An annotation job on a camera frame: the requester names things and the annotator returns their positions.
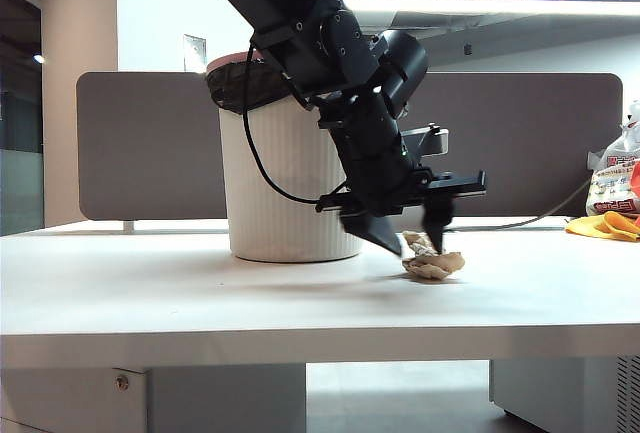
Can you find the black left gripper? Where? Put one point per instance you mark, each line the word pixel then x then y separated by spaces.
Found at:
pixel 375 163

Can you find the layered brown paper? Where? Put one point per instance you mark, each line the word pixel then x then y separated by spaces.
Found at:
pixel 435 268

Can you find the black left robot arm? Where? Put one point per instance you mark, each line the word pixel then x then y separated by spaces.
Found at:
pixel 280 8

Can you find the white ribbed trash can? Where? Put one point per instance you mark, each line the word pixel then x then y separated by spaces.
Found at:
pixel 280 213

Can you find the black plastic trash bag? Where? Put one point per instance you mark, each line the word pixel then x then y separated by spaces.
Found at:
pixel 230 88

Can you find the yellow cloth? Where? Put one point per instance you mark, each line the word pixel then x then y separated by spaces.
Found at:
pixel 590 226

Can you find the black ceiling fixture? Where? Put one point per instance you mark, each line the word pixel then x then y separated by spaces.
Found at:
pixel 467 49

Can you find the printed plastic snack bag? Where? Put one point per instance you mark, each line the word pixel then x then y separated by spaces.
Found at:
pixel 611 188

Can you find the white cabinet with vent grille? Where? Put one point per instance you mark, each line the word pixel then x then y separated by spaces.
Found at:
pixel 550 388

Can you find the orange red plastic item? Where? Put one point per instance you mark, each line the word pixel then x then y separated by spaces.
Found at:
pixel 636 178

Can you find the long ceiling light strip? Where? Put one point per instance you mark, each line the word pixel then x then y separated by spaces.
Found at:
pixel 500 5

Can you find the white drawer cabinet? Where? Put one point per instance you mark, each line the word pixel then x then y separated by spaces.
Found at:
pixel 225 398

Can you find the grey desk partition panel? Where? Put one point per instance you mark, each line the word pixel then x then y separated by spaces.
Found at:
pixel 150 153

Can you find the silver cabinet lock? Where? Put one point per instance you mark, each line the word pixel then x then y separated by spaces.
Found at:
pixel 121 382

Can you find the small round lamp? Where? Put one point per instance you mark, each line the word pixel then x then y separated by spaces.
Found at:
pixel 38 59

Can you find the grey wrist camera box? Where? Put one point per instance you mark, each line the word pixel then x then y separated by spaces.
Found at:
pixel 435 143

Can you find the silver wall plate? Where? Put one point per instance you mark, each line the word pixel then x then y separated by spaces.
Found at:
pixel 195 53

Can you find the white partition bracket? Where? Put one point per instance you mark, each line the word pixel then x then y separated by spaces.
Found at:
pixel 128 226

